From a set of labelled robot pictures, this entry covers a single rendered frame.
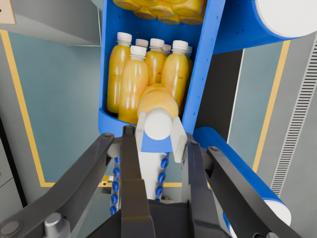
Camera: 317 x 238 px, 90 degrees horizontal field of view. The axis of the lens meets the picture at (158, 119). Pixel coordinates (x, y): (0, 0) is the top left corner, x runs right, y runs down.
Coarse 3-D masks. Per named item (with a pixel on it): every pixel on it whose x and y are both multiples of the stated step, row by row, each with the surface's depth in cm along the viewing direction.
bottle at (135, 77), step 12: (132, 60) 38; (132, 72) 38; (144, 72) 39; (120, 84) 41; (132, 84) 39; (144, 84) 40; (120, 96) 41; (132, 96) 40; (120, 108) 42; (132, 108) 41; (132, 120) 42
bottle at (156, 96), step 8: (152, 88) 31; (160, 88) 30; (144, 96) 27; (152, 96) 25; (160, 96) 25; (168, 96) 26; (144, 104) 24; (152, 104) 24; (160, 104) 24; (168, 104) 24; (176, 104) 27; (168, 112) 23; (176, 112) 25
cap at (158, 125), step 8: (152, 112) 21; (160, 112) 21; (152, 120) 21; (160, 120) 21; (168, 120) 21; (144, 128) 21; (152, 128) 21; (160, 128) 21; (168, 128) 21; (152, 136) 21; (160, 136) 21
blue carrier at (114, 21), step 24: (216, 0) 31; (120, 24) 46; (144, 24) 52; (216, 24) 34; (192, 72) 34; (192, 96) 36; (120, 120) 36; (192, 120) 40; (144, 144) 36; (168, 144) 37
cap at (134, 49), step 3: (132, 48) 38; (135, 48) 38; (138, 48) 38; (141, 48) 38; (144, 48) 38; (132, 51) 38; (135, 51) 38; (138, 51) 38; (141, 51) 38; (144, 51) 39; (141, 54) 38; (144, 54) 39
